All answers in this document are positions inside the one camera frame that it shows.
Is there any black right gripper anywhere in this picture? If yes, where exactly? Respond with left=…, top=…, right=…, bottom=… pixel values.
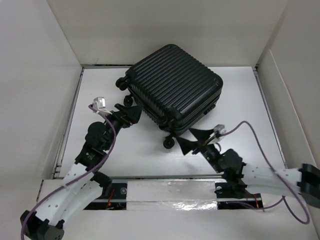
left=176, top=127, right=223, bottom=173

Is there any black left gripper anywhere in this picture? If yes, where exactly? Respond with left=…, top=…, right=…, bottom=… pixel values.
left=100, top=104, right=143, bottom=151

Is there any black hard-shell suitcase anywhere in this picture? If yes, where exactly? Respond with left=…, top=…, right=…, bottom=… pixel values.
left=115, top=44, right=224, bottom=149

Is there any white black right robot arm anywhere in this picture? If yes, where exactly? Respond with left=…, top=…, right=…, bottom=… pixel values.
left=176, top=124, right=320, bottom=208

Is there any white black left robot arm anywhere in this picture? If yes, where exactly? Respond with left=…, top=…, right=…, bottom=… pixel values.
left=20, top=102, right=143, bottom=240

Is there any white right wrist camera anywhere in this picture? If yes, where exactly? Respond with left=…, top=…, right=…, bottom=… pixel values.
left=206, top=124, right=227, bottom=144

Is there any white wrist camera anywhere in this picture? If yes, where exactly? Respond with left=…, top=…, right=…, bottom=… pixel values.
left=92, top=97, right=110, bottom=115
left=206, top=124, right=227, bottom=144

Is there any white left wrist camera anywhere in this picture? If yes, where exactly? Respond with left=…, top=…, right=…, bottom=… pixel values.
left=92, top=97, right=110, bottom=115

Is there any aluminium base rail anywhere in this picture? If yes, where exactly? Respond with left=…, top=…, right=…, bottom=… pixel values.
left=48, top=174, right=291, bottom=204

